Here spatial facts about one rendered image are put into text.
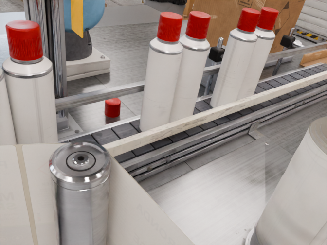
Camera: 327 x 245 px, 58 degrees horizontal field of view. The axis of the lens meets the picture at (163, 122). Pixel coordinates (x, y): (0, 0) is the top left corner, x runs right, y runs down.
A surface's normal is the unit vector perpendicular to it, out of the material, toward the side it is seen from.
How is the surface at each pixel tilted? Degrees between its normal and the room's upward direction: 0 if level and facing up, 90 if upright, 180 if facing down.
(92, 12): 96
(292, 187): 92
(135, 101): 0
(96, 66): 90
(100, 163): 0
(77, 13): 90
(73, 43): 72
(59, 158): 0
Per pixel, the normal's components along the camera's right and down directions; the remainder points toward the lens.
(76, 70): 0.64, 0.52
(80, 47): 0.78, 0.19
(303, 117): 0.15, -0.80
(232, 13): -0.70, 0.33
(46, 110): 0.82, 0.43
